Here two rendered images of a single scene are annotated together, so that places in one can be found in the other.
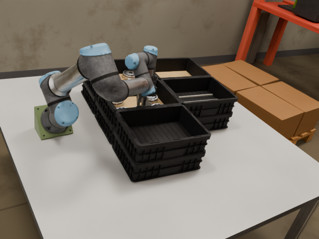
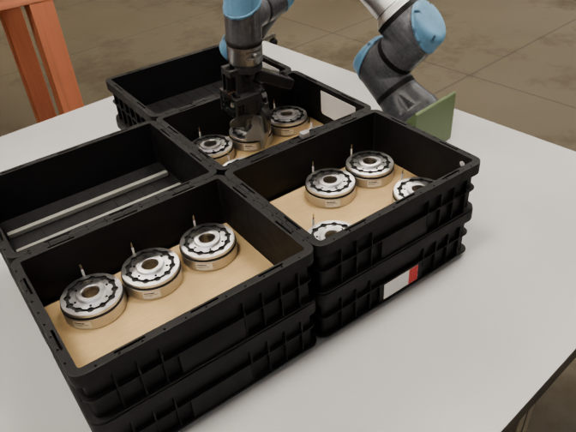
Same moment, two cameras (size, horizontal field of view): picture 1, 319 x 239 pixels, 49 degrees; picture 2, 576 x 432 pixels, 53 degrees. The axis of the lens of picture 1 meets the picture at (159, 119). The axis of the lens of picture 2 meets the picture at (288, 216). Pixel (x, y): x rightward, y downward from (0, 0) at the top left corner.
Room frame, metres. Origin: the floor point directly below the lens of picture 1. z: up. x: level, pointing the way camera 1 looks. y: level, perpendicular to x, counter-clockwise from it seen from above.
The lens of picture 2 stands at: (2.88, 0.16, 1.52)
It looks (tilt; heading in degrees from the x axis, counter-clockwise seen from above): 37 degrees down; 179
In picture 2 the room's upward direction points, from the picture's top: 4 degrees counter-clockwise
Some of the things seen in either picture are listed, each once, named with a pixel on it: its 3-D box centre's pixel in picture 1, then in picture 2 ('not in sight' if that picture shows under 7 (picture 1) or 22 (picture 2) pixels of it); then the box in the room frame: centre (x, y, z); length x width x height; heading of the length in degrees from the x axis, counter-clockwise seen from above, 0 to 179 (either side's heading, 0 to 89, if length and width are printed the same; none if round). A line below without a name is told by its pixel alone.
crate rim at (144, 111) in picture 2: (163, 124); (198, 78); (1.45, -0.02, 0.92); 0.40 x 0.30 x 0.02; 123
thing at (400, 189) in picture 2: not in sight; (419, 191); (1.96, 0.43, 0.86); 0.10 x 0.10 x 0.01
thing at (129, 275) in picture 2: not in sight; (150, 267); (2.11, -0.07, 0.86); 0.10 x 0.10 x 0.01
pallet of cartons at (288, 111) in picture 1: (252, 103); not in sight; (3.35, -0.94, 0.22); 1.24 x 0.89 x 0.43; 38
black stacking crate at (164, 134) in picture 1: (161, 133); (201, 96); (1.45, -0.02, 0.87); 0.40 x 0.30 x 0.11; 123
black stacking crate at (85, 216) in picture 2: (196, 97); (100, 204); (1.92, -0.20, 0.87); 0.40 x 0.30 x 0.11; 123
